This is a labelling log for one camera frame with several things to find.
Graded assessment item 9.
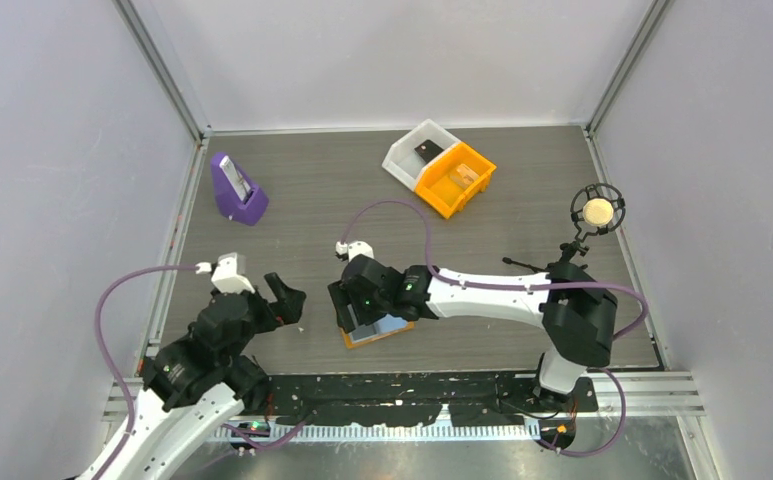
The white plastic bin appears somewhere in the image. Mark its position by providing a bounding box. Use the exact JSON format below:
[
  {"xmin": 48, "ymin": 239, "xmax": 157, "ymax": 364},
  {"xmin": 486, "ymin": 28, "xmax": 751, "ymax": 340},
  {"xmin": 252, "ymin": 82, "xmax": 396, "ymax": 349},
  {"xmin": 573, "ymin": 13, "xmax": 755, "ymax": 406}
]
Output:
[{"xmin": 381, "ymin": 119, "xmax": 460, "ymax": 191}]

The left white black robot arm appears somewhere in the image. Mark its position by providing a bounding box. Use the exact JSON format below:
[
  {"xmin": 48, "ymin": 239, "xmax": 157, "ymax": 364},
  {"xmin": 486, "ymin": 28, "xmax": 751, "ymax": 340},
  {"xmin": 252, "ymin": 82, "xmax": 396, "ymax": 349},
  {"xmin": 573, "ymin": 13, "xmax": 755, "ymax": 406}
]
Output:
[{"xmin": 81, "ymin": 273, "xmax": 307, "ymax": 479}]

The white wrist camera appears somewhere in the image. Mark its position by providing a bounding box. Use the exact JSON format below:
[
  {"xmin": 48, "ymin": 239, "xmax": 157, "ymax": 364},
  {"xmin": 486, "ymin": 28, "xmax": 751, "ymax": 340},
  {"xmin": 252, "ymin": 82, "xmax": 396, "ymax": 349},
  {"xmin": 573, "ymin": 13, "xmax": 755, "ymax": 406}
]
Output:
[
  {"xmin": 335, "ymin": 240, "xmax": 374, "ymax": 262},
  {"xmin": 196, "ymin": 252, "xmax": 256, "ymax": 294}
]

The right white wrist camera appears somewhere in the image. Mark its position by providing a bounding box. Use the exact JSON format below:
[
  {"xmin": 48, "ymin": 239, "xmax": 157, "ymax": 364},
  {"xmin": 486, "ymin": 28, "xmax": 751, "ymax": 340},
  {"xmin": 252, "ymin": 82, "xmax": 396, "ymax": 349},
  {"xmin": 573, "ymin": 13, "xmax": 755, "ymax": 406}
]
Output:
[{"xmin": 335, "ymin": 240, "xmax": 374, "ymax": 262}]

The black microphone tripod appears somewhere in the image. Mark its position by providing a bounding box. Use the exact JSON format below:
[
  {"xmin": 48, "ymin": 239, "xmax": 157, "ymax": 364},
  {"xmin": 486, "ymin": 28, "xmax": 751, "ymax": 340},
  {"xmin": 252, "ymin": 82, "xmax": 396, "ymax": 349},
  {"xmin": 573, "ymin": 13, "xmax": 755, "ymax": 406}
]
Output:
[{"xmin": 501, "ymin": 232, "xmax": 590, "ymax": 273}]

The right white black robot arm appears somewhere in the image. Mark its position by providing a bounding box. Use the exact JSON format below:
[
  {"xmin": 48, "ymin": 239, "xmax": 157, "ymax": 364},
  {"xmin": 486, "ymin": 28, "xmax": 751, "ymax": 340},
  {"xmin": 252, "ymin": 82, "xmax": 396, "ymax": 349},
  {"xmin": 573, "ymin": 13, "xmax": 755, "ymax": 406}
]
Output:
[{"xmin": 328, "ymin": 255, "xmax": 618, "ymax": 411}]

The white card in purple stand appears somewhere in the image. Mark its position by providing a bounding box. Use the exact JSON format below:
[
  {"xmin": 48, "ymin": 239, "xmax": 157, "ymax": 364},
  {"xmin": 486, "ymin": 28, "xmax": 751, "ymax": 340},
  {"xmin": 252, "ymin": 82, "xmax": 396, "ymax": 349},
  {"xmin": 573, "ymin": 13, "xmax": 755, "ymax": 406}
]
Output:
[{"xmin": 219, "ymin": 156, "xmax": 251, "ymax": 202}]

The microphone with shock mount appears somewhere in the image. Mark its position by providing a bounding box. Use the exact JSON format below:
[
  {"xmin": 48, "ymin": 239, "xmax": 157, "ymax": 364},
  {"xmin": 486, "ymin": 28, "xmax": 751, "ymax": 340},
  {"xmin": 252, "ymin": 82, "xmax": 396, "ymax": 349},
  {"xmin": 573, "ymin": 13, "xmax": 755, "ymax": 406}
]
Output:
[{"xmin": 570, "ymin": 183, "xmax": 626, "ymax": 238}]

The orange card holder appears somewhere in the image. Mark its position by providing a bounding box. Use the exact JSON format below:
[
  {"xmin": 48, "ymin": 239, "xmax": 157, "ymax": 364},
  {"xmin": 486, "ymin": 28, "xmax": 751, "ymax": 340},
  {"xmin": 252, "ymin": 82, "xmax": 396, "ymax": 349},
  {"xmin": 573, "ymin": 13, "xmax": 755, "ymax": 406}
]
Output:
[{"xmin": 340, "ymin": 315, "xmax": 414, "ymax": 349}]

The clear card in orange bin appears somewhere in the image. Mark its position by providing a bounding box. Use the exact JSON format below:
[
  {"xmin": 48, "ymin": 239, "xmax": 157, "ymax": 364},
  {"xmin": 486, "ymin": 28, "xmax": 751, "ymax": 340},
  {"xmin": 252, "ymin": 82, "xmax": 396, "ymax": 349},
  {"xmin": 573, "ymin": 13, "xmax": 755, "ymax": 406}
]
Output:
[{"xmin": 449, "ymin": 163, "xmax": 479, "ymax": 190}]

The black card in white bin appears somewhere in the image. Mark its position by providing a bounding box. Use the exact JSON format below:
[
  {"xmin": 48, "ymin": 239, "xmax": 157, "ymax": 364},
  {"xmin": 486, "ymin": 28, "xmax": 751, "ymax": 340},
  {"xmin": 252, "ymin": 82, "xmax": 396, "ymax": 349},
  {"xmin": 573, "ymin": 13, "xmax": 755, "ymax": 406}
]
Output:
[{"xmin": 414, "ymin": 139, "xmax": 444, "ymax": 163}]

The aluminium frame rail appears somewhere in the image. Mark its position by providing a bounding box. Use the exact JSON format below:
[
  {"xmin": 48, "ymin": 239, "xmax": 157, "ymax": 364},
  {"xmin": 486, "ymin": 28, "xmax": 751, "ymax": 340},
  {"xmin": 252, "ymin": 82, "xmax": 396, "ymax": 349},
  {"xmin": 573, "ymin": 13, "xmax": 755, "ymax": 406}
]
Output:
[{"xmin": 101, "ymin": 376, "xmax": 705, "ymax": 444}]

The orange plastic bin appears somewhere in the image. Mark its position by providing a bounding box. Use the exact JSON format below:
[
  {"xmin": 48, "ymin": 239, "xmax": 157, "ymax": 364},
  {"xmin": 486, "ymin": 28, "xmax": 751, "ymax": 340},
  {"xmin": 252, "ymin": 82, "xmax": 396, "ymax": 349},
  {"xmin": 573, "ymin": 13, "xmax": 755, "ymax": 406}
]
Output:
[{"xmin": 413, "ymin": 142, "xmax": 497, "ymax": 219}]

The purple stand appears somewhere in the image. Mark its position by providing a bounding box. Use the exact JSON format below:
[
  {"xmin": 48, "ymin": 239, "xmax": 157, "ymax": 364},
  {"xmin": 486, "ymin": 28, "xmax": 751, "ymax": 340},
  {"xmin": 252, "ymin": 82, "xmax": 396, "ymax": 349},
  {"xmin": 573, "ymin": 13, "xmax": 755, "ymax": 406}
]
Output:
[{"xmin": 210, "ymin": 152, "xmax": 269, "ymax": 226}]

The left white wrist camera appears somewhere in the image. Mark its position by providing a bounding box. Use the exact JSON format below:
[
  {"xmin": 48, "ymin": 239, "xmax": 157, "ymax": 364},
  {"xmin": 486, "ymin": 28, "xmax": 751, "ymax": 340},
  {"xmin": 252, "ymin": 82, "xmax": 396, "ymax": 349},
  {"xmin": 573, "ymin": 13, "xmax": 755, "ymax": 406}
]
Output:
[{"xmin": 196, "ymin": 252, "xmax": 256, "ymax": 294}]

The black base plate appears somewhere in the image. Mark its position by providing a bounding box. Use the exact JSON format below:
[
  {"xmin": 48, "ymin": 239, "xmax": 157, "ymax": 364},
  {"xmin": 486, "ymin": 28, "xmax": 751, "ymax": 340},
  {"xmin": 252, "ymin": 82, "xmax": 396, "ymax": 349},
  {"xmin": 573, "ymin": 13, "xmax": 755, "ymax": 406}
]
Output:
[{"xmin": 241, "ymin": 371, "xmax": 598, "ymax": 427}]

